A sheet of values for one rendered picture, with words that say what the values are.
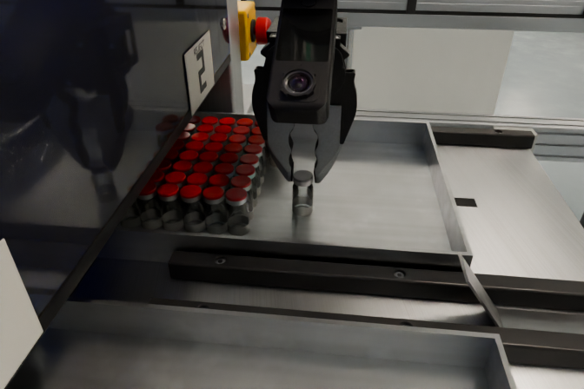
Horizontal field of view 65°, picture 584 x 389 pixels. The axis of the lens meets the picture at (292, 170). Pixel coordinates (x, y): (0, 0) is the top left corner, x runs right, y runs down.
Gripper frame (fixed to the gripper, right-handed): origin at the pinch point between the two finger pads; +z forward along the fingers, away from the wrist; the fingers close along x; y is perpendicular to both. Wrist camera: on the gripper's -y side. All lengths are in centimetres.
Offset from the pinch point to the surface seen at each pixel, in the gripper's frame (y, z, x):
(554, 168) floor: 167, 93, -110
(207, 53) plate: 6.9, -9.8, 10.8
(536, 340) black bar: -15.6, 3.3, -18.3
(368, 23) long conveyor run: 94, 8, -10
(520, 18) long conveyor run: 94, 6, -50
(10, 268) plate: -25.7, -10.3, 10.8
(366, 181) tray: 7.3, 5.0, -6.9
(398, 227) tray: -1.1, 5.1, -9.9
